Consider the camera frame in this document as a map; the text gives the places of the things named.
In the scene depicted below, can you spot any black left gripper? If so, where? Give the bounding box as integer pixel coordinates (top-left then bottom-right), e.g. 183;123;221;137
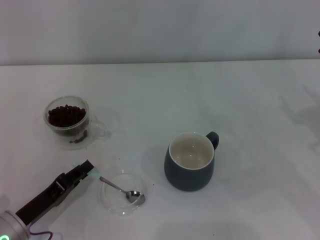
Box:
15;159;95;225

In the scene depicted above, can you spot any blue handled metal spoon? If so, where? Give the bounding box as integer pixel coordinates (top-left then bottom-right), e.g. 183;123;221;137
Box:
71;161;146;205

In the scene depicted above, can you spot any clear double-wall glass cup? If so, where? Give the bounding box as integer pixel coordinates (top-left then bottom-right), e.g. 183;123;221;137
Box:
44;95;111;151

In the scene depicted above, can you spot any pile of coffee beans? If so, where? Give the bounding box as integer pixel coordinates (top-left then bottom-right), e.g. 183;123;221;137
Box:
47;104;88;145

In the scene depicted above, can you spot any dark blue ceramic mug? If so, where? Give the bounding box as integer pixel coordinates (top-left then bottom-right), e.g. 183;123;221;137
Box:
163;131;220;193

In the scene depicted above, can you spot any clear glass saucer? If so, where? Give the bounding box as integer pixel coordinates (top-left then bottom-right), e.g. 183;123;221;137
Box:
98;170;149;217

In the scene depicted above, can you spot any thin reddish cable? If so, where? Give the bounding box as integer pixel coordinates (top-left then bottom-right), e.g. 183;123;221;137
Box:
29;230;54;240

